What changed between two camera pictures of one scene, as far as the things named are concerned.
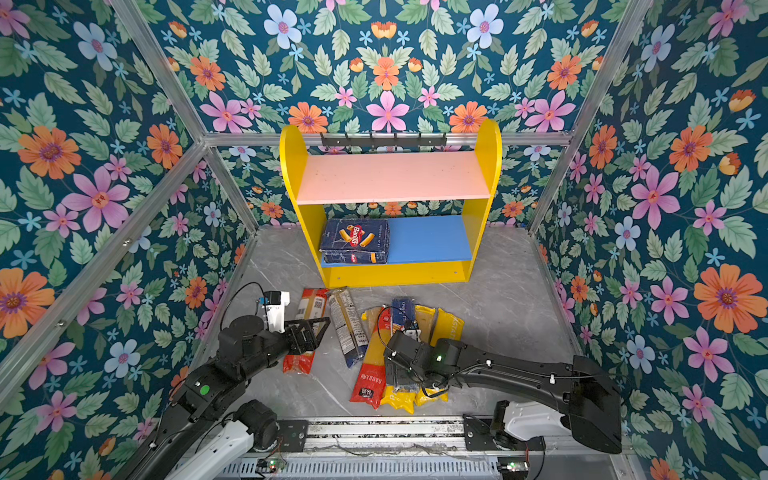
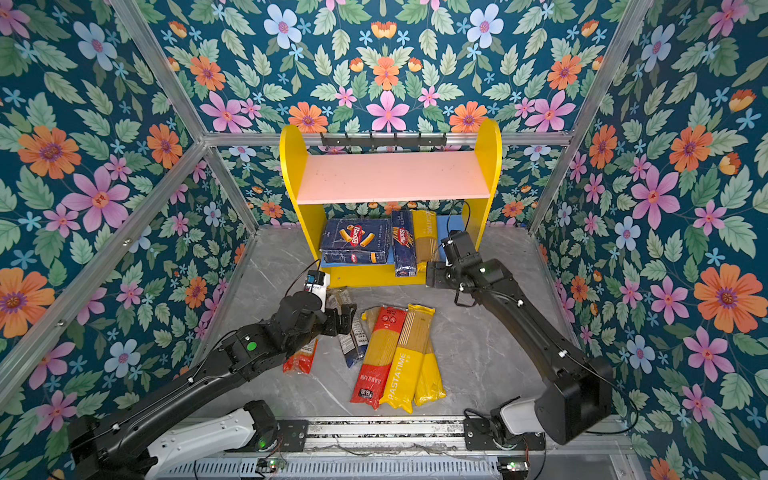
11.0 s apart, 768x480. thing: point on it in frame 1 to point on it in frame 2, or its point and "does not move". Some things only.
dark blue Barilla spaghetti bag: [403, 310] to [404, 248]
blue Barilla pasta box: [356, 241] does not move
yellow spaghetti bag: [433, 324] to [426, 239]
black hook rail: [384, 141] does not move
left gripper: [294, 332] to [337, 326]
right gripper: [398, 377] to [436, 271]
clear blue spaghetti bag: [349, 325] does not move
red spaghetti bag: [369, 383] does not move
